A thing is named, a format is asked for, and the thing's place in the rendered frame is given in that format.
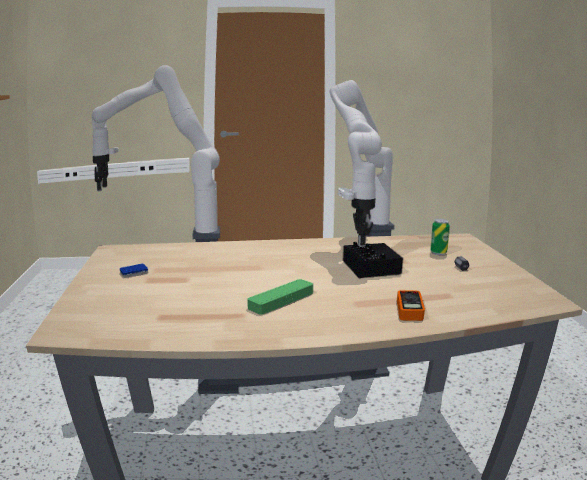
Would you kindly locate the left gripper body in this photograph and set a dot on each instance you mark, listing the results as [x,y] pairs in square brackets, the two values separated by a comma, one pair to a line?
[365,205]

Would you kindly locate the black lighting desk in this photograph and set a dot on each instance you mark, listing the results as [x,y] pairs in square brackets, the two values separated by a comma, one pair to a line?
[379,260]

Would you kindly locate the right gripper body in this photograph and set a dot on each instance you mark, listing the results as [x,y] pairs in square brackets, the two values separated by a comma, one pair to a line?
[101,160]

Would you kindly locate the green drink can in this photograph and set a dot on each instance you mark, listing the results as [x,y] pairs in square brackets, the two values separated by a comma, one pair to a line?
[440,237]

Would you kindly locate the orange digital multimeter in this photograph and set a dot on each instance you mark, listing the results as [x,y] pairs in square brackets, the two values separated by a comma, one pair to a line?
[411,305]

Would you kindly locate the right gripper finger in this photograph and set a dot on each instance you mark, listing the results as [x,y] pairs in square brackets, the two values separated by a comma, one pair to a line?
[99,180]
[104,180]

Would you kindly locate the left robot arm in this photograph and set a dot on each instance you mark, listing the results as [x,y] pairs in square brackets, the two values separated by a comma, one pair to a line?
[364,140]

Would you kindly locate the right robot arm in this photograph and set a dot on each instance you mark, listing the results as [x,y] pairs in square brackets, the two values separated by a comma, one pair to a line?
[203,160]

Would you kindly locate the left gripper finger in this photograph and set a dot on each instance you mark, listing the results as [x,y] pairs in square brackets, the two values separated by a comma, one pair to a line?
[355,216]
[364,229]

